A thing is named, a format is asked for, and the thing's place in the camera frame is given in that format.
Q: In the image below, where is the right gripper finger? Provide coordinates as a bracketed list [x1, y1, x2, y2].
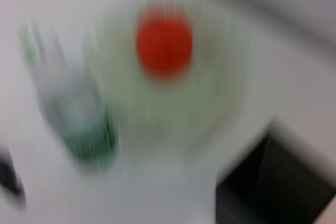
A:
[0, 142, 27, 210]

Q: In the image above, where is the clear green-label water bottle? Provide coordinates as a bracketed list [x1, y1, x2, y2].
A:
[18, 19, 120, 176]

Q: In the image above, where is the orange fruit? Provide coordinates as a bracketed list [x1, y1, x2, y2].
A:
[134, 3, 194, 82]

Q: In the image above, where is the clear green glass fruit plate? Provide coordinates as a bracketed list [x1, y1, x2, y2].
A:
[85, 0, 254, 158]

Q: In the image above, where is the black mesh pen holder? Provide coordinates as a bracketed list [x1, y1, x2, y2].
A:
[215, 120, 336, 224]

